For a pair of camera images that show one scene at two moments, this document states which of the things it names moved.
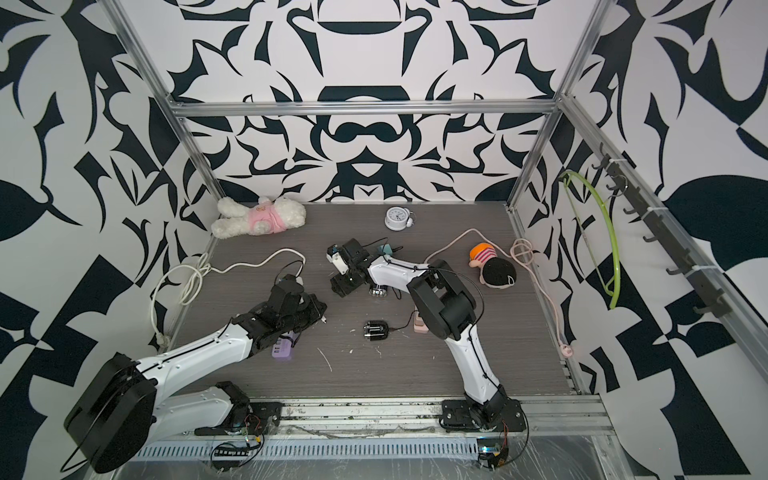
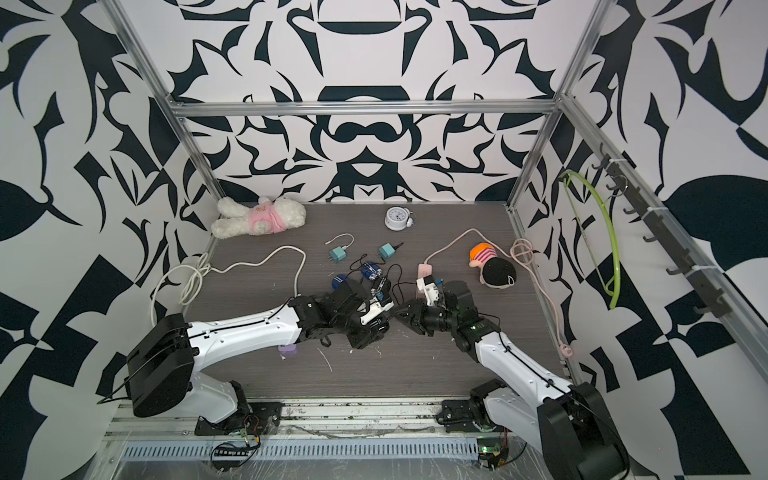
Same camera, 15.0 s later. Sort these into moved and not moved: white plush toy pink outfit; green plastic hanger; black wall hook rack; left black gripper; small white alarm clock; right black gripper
Moved: left black gripper; right black gripper
Not moved: black wall hook rack; white plush toy pink outfit; small white alarm clock; green plastic hanger
